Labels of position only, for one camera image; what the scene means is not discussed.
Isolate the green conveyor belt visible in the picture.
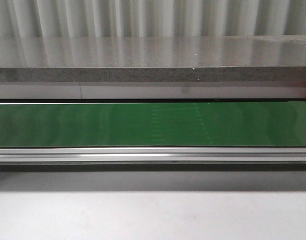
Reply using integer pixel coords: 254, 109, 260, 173
0, 101, 306, 148

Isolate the grey speckled stone counter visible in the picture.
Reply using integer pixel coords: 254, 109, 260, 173
0, 35, 306, 84

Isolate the white pleated curtain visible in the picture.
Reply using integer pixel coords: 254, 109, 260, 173
0, 0, 306, 38

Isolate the aluminium conveyor frame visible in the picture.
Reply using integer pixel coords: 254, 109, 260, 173
0, 146, 306, 172

